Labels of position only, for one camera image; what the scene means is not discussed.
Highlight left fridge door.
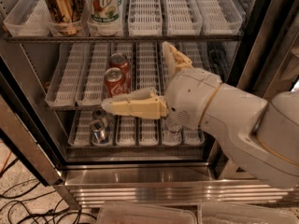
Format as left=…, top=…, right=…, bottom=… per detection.
left=0, top=33, right=66, bottom=186

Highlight middle wire shelf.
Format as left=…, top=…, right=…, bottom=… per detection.
left=43, top=102, right=221, bottom=112

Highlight wire shelf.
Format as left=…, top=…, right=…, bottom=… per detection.
left=4, top=35, right=243, bottom=43
left=67, top=143, right=204, bottom=150
left=43, top=102, right=221, bottom=112

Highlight blue silver can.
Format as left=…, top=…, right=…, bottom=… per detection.
left=93, top=109, right=108, bottom=127
left=90, top=119, right=108, bottom=145

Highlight right clear plastic bin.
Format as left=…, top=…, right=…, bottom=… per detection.
left=199, top=202, right=299, bottom=224

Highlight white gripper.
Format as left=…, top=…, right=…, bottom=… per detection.
left=101, top=41, right=222, bottom=130

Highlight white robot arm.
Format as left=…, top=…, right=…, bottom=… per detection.
left=101, top=42, right=299, bottom=189

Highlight red cola can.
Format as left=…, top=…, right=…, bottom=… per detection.
left=104, top=67, right=129, bottom=97
left=108, top=52, right=130, bottom=79

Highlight white 7up can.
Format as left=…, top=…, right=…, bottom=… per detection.
left=88, top=0, right=120, bottom=23

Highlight clear plastic bin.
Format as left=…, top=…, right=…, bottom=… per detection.
left=95, top=202, right=197, bottom=224
left=199, top=202, right=299, bottom=224

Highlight black floor cables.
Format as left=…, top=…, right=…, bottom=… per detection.
left=0, top=158, right=97, bottom=224

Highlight gold drink can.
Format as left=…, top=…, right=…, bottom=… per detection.
left=45, top=0, right=84, bottom=35

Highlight orange floor cable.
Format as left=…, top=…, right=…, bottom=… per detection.
left=0, top=150, right=13, bottom=174

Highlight clear water bottle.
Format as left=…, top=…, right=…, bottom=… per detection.
left=163, top=119, right=182, bottom=146

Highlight rear blue silver can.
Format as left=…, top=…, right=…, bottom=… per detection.
left=93, top=109, right=108, bottom=127

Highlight front blue silver can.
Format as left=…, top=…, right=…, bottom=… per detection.
left=90, top=119, right=108, bottom=145

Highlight left clear plastic bin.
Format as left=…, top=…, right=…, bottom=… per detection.
left=95, top=202, right=197, bottom=224

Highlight front red cola can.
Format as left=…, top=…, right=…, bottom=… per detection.
left=104, top=67, right=129, bottom=97

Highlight right glass fridge door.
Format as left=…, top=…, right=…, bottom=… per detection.
left=214, top=0, right=299, bottom=181

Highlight bottom wire shelf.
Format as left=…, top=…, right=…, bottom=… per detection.
left=67, top=143, right=204, bottom=150

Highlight top wire shelf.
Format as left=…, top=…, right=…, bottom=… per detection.
left=4, top=35, right=243, bottom=43

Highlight rear red cola can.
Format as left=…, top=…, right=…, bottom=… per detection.
left=108, top=52, right=130, bottom=79

